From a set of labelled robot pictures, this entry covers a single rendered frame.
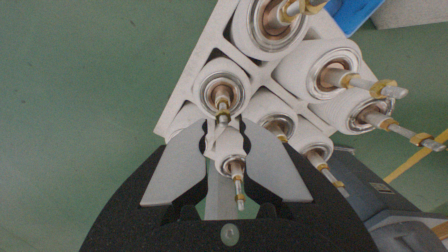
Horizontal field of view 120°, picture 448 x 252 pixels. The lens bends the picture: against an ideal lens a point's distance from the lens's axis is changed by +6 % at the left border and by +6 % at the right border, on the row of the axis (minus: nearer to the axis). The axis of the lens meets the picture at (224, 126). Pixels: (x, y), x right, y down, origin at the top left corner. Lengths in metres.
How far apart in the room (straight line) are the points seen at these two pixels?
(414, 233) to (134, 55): 0.90
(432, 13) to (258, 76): 0.38
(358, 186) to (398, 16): 0.48
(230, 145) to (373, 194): 0.49
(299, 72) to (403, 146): 0.87
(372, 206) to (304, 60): 0.50
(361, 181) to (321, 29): 0.51
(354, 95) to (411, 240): 0.44
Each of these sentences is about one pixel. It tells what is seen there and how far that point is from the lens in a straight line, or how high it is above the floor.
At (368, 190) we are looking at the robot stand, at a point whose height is 0.22.
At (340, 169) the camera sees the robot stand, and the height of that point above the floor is 0.13.
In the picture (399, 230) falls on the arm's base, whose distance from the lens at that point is 0.64.
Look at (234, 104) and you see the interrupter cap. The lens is 0.21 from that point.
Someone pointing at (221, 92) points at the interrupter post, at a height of 0.26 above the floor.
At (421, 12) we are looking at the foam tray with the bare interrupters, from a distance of 0.55.
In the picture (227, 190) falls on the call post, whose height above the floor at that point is 0.21.
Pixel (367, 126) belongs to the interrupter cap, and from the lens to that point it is 0.36.
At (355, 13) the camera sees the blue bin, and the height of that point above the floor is 0.08.
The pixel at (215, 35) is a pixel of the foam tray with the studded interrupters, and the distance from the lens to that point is 0.27.
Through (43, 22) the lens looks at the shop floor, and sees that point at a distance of 0.66.
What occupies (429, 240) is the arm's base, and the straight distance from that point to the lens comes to 0.66.
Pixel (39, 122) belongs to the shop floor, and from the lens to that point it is 0.87.
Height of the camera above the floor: 0.45
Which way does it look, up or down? 59 degrees down
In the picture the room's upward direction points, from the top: 177 degrees clockwise
